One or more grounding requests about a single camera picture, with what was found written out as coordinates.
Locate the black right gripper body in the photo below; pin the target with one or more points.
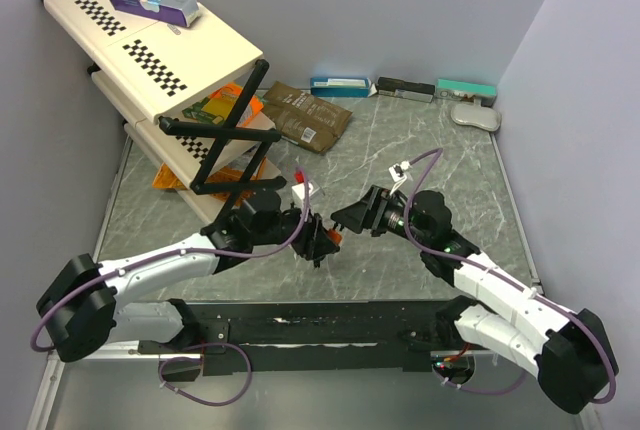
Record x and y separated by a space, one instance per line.
390 217

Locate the teal white box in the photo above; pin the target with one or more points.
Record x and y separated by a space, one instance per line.
464 91

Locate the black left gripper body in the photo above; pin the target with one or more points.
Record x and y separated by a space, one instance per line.
304 243

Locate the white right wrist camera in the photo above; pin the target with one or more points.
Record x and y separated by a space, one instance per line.
400 174

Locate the black long box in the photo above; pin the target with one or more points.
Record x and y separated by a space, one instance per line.
405 90

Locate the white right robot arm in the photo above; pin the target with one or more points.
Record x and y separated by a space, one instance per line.
568 352

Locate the purple silver carton box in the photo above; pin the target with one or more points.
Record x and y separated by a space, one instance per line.
180 13

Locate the blue white box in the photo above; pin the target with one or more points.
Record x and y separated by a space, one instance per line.
341 87

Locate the green yellow box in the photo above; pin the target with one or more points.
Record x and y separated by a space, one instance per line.
197 113

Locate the brown coffee bag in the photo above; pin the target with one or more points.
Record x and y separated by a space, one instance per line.
305 120

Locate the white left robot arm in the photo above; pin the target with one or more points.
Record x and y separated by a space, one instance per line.
90 304

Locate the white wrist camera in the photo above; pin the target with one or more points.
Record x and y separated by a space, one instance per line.
304 185
400 174

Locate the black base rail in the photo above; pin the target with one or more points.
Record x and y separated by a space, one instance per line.
326 335

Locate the orange black padlock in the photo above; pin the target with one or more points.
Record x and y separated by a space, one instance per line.
335 236

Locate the cream folding shelf rack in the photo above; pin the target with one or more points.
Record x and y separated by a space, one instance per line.
151 71

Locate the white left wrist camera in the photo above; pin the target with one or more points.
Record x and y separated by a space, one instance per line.
304 185

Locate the orange packet lower shelf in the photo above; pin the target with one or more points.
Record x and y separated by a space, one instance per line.
165 179

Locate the grey silver pouch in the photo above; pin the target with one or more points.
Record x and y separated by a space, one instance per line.
477 116

